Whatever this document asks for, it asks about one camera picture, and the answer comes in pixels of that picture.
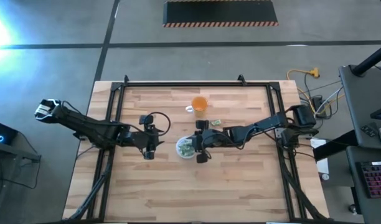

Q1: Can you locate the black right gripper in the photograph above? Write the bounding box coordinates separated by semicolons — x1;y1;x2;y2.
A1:
192;119;232;164

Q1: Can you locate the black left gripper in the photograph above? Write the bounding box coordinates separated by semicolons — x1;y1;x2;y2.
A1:
126;114;164;161

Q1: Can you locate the white bowl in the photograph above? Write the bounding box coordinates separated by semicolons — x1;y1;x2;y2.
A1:
174;135;197;160

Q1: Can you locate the orange plastic cup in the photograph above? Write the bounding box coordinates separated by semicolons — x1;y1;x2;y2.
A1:
190;95;209;118

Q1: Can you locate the black power strip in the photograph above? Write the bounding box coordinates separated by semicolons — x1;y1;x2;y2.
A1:
311;95;327;118

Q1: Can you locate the white paper sheet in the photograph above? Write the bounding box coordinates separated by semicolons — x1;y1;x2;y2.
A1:
309;136;331;175

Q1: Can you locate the black hazard-striped floor mat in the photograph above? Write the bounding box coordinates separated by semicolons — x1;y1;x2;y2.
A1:
162;0;279;28

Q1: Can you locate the black equipment cart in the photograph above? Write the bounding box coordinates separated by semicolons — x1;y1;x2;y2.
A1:
0;136;42;224

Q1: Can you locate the black device with blue light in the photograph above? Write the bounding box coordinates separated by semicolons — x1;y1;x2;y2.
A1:
0;119;19;146

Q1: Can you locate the dark grey side desk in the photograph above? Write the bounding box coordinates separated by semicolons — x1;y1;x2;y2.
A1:
338;63;381;150

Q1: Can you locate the small black controller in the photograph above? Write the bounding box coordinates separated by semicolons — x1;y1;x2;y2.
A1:
360;124;377;138

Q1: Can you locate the dark grey keyboard desk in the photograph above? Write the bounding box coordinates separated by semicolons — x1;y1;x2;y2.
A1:
346;145;381;224

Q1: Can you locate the backlit black keyboard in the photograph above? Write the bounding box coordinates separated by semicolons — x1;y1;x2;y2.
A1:
355;160;381;200

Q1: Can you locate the black pole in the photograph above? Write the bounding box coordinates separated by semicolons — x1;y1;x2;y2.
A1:
350;42;381;77

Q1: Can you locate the black left camera cable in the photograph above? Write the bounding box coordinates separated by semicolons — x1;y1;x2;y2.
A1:
145;111;172;138

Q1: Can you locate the black metal table frame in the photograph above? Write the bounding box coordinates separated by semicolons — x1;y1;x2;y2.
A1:
62;74;330;223

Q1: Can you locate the yellow extension cord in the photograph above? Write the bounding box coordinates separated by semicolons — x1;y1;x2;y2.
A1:
286;67;321;108

